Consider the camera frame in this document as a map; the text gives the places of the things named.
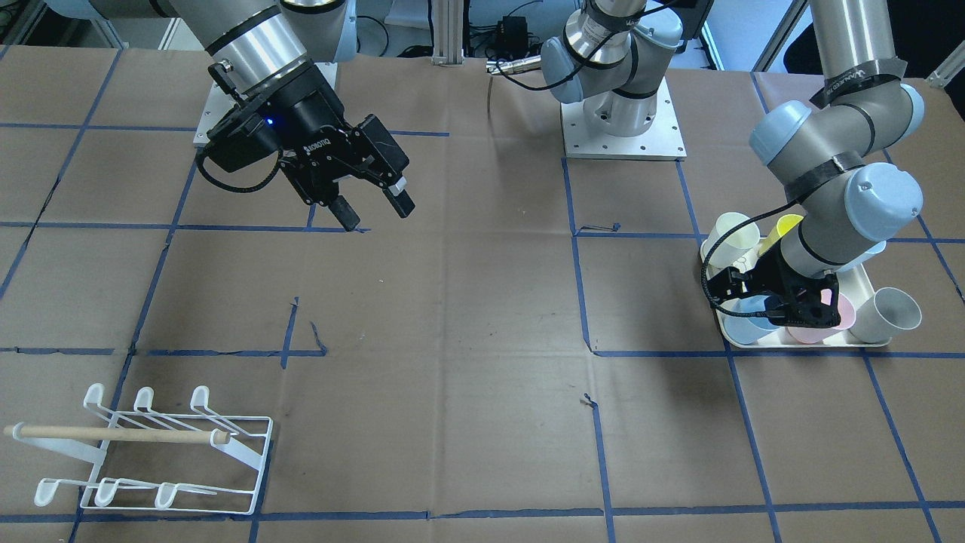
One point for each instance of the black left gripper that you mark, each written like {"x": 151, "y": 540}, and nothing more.
{"x": 793, "y": 284}

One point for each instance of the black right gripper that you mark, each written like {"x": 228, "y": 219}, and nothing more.
{"x": 310, "y": 113}

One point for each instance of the light blue cup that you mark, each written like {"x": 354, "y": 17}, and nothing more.
{"x": 745, "y": 331}
{"x": 872, "y": 252}

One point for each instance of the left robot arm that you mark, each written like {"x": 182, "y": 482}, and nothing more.
{"x": 618, "y": 52}

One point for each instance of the pink cup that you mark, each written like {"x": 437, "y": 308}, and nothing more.
{"x": 831, "y": 322}

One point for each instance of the cream white cup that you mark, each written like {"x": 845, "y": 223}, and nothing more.
{"x": 736, "y": 246}

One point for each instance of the yellow cup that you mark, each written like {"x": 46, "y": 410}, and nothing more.
{"x": 782, "y": 227}

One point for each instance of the grey cup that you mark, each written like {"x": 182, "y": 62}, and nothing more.
{"x": 888, "y": 313}

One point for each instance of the cream plastic tray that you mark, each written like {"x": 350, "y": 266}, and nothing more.
{"x": 855, "y": 290}

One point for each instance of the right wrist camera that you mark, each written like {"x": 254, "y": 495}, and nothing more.
{"x": 240, "y": 139}

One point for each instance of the white wire cup rack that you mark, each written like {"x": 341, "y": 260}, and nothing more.
{"x": 145, "y": 460}

